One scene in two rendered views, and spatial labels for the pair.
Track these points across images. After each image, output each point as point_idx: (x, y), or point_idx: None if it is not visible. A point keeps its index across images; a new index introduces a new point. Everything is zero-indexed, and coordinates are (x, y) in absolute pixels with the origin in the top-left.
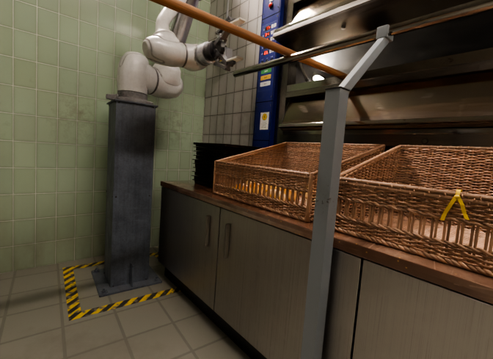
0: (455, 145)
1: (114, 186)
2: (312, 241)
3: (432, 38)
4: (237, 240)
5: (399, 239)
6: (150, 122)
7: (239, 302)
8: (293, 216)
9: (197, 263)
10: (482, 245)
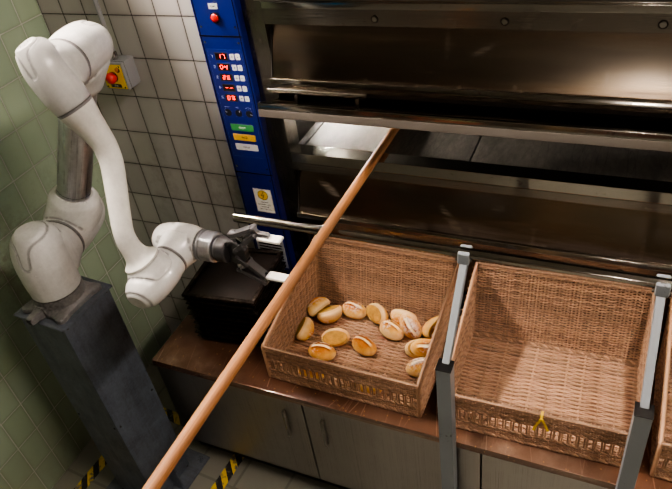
0: None
1: (112, 419)
2: (441, 455)
3: None
4: (339, 432)
5: (505, 434)
6: (112, 313)
7: (357, 474)
8: (403, 413)
9: (277, 444)
10: (557, 390)
